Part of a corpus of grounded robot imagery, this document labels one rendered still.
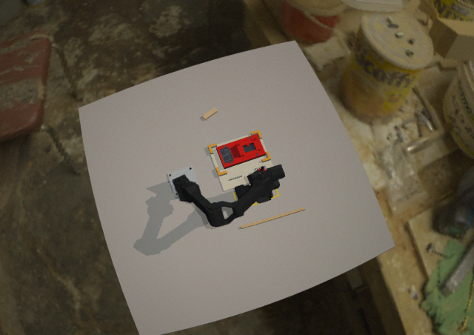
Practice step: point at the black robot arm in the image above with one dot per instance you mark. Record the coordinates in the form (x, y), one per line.
(261, 191)

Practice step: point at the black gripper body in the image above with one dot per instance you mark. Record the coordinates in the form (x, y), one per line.
(240, 190)

